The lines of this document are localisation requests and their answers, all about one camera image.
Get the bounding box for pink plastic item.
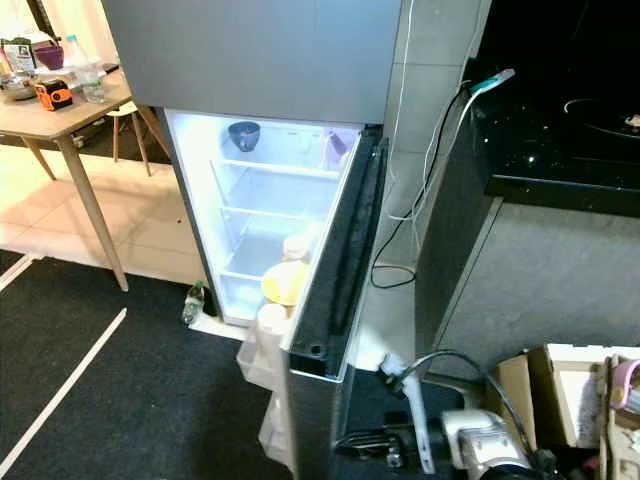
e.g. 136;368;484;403
610;358;640;411

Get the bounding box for cardboard box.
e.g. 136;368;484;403
595;355;640;480
490;345;611;451

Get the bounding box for grey counter cabinet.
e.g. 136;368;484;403
410;195;640;381

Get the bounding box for white stool wooden legs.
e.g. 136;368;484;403
105;100;151;151

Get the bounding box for glass fridge shelf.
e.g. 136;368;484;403
220;205;336;227
210;158;341;182

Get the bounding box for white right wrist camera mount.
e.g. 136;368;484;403
380;352;441;476

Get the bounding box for orange black device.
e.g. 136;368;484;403
35;78;74;111

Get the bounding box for purple bowl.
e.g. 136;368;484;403
35;43;65;71

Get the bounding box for red black white patterned bowl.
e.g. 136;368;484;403
227;120;262;153

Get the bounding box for white power cable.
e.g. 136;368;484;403
370;0;493;291

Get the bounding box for grey fridge lower door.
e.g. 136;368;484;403
240;125;391;480

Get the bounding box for black kitchen countertop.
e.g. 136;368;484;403
460;0;640;218

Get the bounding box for grey fridge cabinet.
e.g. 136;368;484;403
160;105;386;331

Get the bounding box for yellow round cup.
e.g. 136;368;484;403
261;260;309;308

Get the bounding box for clear water bottle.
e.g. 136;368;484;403
63;33;89;89
82;53;107;104

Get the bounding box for white capped bottle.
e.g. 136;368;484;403
257;303;289;351
282;233;311;263

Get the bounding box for black floor cable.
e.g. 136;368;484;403
370;260;417;292

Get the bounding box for green glass bottle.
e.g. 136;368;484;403
182;280;206;326

